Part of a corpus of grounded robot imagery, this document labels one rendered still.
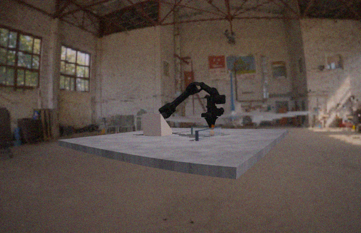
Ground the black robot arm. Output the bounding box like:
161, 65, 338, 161
158, 82, 226, 119

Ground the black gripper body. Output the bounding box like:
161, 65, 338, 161
201, 104, 221, 117

